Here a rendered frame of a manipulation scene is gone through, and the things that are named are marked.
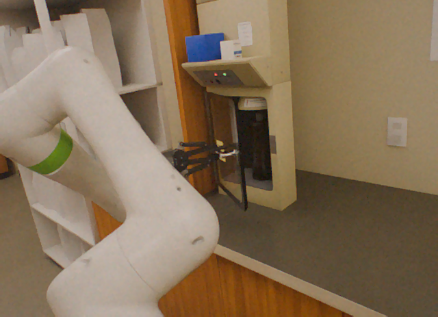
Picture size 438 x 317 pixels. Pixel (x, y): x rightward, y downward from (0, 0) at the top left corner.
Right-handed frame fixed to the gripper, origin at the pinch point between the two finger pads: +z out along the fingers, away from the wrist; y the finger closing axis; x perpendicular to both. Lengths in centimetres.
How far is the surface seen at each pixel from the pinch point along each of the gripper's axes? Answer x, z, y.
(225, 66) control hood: -2.2, 5.2, 29.2
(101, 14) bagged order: 129, -23, 61
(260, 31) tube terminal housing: -3.8, 18.0, 38.6
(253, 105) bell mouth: 3.8, 16.9, 13.2
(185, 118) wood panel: 22.2, -4.7, 9.5
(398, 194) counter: -18, 63, -26
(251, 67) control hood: -10.7, 10.6, 28.3
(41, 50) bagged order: 112, -60, 44
